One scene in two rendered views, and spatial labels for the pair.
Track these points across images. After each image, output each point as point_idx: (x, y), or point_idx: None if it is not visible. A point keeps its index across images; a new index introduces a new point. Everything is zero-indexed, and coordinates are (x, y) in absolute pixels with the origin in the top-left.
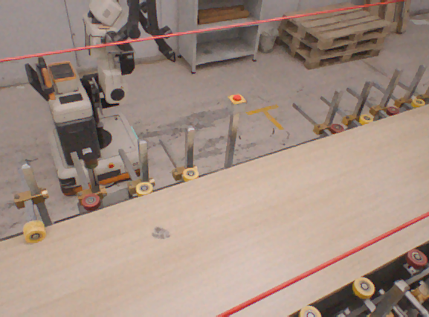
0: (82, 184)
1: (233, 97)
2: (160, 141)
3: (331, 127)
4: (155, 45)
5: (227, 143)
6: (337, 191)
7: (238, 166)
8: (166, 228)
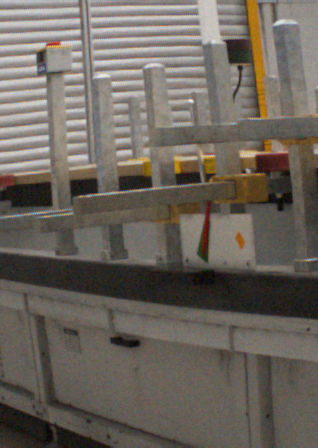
0: (208, 183)
1: (53, 42)
2: (3, 223)
3: (2, 175)
4: None
5: (60, 164)
6: (181, 158)
7: (126, 164)
8: (314, 152)
